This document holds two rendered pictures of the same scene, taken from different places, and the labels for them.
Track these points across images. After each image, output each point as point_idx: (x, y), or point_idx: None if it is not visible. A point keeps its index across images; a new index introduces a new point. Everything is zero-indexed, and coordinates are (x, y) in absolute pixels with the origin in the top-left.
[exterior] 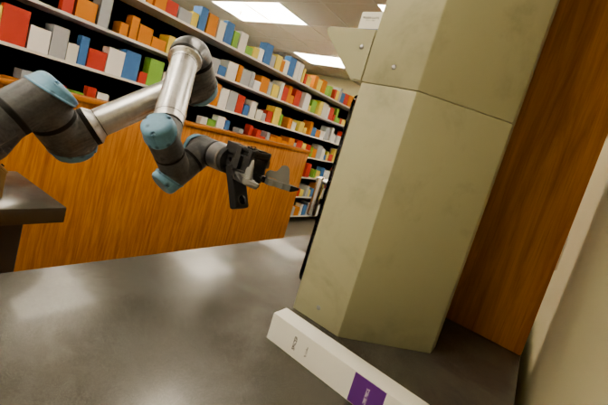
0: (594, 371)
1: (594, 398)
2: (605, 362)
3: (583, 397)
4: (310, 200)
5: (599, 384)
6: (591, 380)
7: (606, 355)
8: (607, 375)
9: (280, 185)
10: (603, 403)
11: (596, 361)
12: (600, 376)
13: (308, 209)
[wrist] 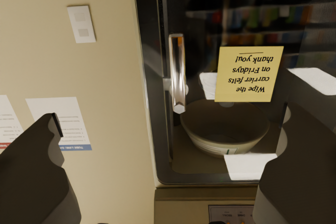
0: (129, 11)
1: (116, 8)
2: (122, 19)
3: (128, 0)
4: (171, 67)
5: (118, 12)
6: (128, 8)
7: (125, 20)
8: (115, 18)
9: (283, 148)
10: (107, 12)
11: (132, 14)
12: (121, 14)
13: (170, 47)
